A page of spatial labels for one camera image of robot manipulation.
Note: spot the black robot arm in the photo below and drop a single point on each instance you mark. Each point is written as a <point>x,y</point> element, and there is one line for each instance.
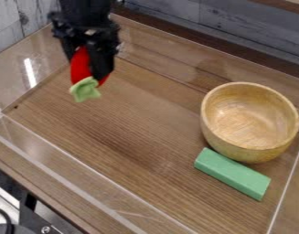
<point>87,12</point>

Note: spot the clear acrylic tray walls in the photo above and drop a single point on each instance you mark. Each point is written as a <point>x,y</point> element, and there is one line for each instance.
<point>110,161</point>

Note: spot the black metal table frame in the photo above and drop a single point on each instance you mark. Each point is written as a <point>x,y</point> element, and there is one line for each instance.
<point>41,219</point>

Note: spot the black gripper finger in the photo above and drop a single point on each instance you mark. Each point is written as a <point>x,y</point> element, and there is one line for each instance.
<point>70,45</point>
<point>102,58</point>

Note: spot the green rectangular block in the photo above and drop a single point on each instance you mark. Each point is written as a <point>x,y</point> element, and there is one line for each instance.
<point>236,175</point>

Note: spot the light wooden bowl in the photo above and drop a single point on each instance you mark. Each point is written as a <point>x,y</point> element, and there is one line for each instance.
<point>249,121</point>

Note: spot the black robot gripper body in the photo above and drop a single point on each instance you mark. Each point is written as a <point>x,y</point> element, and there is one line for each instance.
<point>102,33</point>

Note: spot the red plush strawberry toy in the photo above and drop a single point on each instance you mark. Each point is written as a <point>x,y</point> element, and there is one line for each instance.
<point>85,83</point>

